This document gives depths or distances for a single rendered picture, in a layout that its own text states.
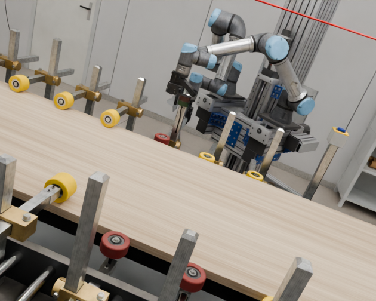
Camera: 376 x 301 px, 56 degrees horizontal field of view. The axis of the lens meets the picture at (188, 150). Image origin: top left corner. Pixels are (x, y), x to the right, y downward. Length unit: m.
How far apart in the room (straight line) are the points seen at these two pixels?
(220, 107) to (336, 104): 2.15
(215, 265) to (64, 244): 0.48
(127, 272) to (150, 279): 0.08
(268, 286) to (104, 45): 4.22
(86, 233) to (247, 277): 0.49
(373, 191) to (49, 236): 4.13
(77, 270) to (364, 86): 3.95
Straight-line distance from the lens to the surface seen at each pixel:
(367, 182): 4.77
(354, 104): 4.48
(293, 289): 0.81
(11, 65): 2.21
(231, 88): 2.58
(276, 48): 1.97
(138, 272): 1.16
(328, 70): 4.38
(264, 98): 2.51
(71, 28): 5.17
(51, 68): 2.08
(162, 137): 1.78
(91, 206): 0.81
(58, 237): 1.22
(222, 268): 1.08
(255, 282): 1.09
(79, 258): 0.91
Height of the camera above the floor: 1.56
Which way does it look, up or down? 22 degrees down
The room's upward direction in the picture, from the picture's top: 19 degrees clockwise
